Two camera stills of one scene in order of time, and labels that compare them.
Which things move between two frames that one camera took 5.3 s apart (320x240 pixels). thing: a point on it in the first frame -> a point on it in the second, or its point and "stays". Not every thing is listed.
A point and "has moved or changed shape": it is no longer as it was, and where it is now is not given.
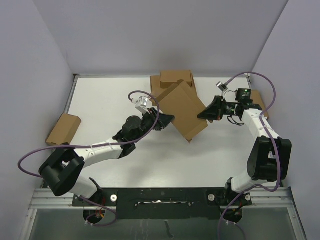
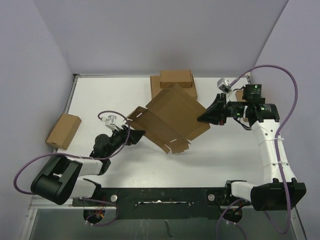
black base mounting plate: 165,203 stays
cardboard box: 180,101 has moved or changed shape
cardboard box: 64,130 stays
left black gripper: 163,121 -> 130,136
